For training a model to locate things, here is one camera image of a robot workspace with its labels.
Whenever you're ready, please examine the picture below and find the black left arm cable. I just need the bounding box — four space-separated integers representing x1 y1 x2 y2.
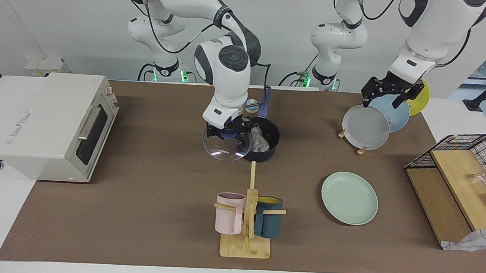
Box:
354 0 474 71

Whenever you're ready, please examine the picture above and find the clear plastic bag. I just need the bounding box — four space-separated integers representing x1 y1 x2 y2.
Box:
237 126 271 153

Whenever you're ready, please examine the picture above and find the black base cable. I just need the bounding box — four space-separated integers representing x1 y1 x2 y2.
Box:
279 51 319 89
137 62 157 82

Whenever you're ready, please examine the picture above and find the pink mug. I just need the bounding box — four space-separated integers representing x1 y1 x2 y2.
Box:
215 192 247 236

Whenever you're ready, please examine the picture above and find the yellow plate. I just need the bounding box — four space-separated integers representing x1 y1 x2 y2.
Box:
406 77 432 118

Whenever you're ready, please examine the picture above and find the cream toaster oven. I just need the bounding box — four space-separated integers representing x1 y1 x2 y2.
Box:
0 70 122 185

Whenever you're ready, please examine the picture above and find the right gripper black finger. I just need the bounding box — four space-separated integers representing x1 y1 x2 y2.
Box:
233 117 253 140
206 125 224 140

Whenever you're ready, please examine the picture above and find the black left base cable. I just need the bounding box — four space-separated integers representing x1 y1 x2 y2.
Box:
279 51 319 89

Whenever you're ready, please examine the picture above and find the wooden mug tree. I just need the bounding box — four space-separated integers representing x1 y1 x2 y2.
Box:
211 159 289 261

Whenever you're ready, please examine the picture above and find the blue saucepan with handle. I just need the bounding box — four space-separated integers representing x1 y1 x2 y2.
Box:
237 84 283 164

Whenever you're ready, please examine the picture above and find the black right base cable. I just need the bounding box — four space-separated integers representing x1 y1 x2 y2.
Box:
137 62 157 82

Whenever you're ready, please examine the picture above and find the light blue plate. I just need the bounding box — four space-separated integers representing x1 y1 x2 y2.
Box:
368 93 411 134

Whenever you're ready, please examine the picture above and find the brown table mat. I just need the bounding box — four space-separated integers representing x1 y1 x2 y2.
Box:
0 74 486 273

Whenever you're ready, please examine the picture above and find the wooden shelf with wire basket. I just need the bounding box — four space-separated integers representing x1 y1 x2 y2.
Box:
400 130 486 253

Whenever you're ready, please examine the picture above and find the wooden plate rack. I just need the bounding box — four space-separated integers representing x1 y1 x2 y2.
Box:
336 127 371 156

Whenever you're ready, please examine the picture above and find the glass lid blue knob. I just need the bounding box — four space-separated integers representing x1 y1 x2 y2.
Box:
201 124 252 162

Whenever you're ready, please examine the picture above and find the pale green plate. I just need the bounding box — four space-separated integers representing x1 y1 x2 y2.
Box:
319 170 380 227

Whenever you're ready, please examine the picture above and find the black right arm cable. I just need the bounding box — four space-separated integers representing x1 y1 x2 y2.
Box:
121 0 275 113

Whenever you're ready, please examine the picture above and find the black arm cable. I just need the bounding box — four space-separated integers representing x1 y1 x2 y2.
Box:
121 0 275 113
354 0 474 71

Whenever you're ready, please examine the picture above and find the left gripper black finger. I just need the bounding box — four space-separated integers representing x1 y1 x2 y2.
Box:
392 77 426 111
361 77 382 109

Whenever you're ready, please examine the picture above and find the clear glass cup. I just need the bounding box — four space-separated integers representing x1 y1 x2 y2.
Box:
468 169 486 196

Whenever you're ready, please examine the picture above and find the dark teal mug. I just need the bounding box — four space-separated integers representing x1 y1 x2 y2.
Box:
253 195 284 240

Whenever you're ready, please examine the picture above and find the grey plate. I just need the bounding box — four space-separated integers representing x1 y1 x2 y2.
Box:
341 103 391 152

